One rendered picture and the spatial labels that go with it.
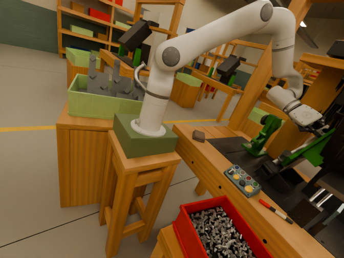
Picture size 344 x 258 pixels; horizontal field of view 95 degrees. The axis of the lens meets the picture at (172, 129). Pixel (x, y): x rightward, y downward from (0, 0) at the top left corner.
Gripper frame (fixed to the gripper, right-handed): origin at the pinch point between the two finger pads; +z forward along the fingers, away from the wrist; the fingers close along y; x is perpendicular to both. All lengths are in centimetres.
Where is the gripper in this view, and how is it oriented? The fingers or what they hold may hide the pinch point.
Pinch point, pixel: (321, 131)
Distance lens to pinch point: 101.6
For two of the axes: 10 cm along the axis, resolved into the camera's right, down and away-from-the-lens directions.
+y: 8.6, -5.0, -0.6
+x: 3.2, 4.5, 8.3
